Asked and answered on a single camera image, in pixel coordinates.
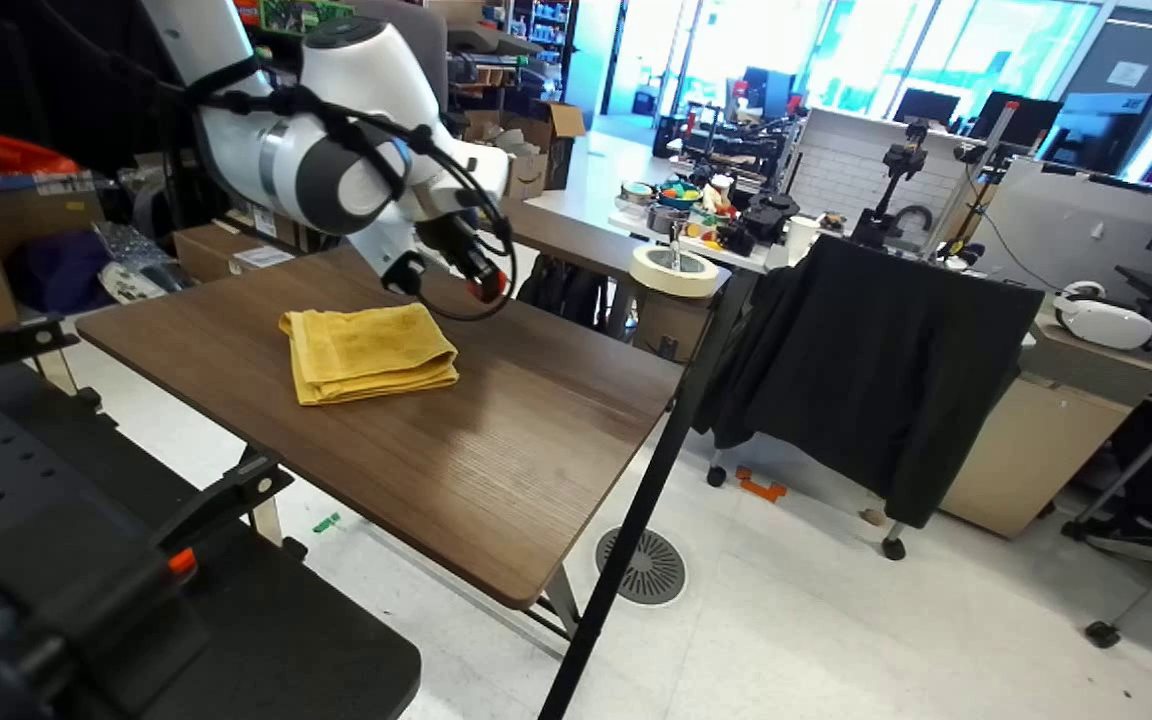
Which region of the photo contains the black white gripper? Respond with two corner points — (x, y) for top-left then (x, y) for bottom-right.
(348, 139), (512, 297)

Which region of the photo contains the yellow towel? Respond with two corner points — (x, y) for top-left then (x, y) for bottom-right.
(280, 303), (459, 407)

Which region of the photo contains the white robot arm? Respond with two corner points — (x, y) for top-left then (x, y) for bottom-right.
(140, 0), (512, 303)

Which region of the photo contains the cardboard box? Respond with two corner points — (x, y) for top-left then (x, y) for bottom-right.
(464, 102), (584, 200)

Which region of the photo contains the white masking tape roll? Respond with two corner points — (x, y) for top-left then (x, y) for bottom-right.
(628, 244), (728, 301)

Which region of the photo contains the round floor drain grate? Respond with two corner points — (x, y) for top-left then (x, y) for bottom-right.
(621, 531), (685, 603)

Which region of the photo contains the black cloth draped cart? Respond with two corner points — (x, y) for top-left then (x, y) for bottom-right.
(694, 241), (1042, 527)

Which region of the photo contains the black tripod pole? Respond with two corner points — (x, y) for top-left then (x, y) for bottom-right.
(539, 270), (758, 720)

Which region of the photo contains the black clamp with orange tips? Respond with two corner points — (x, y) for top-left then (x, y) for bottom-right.
(0, 325), (290, 720)

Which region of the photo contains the white VR headset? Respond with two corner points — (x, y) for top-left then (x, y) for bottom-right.
(1053, 279), (1152, 353)

